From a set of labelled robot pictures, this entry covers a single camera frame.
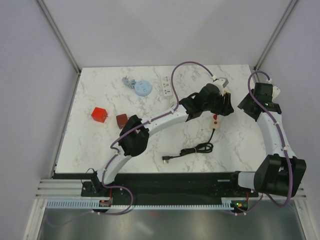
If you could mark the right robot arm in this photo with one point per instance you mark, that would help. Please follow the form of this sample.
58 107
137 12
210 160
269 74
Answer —
281 172

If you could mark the left aluminium frame post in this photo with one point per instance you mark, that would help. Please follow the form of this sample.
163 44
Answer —
58 35

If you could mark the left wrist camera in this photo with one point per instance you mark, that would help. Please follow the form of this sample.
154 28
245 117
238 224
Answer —
221 83

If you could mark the aluminium frame post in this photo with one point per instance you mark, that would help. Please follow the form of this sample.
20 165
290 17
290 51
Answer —
275 34
58 35

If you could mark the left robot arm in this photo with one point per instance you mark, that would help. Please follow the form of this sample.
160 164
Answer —
134 137

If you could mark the right aluminium frame post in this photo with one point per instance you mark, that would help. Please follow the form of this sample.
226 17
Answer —
275 34

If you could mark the dark red carp adapter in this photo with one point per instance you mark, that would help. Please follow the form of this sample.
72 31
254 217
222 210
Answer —
121 120

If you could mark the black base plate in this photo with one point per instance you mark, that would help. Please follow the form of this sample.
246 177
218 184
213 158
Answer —
271 185

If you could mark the beige red power strip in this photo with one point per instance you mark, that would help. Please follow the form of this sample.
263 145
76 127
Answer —
215 122

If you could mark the white adapter plug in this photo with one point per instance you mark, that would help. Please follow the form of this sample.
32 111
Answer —
275 92

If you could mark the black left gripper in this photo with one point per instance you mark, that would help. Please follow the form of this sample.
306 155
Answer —
224 110

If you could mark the aluminium front rail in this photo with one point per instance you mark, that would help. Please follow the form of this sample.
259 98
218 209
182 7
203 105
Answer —
72 188

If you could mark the white slotted cable duct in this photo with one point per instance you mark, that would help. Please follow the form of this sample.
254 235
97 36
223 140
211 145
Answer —
97 204

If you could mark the red socket cube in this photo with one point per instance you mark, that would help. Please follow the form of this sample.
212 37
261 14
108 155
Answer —
99 114

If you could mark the white power strip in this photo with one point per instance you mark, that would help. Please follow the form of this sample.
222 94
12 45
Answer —
165 83

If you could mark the black plug with cable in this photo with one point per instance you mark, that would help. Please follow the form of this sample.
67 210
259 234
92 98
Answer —
201 148

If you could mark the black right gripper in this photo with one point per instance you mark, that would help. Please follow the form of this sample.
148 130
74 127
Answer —
245 103

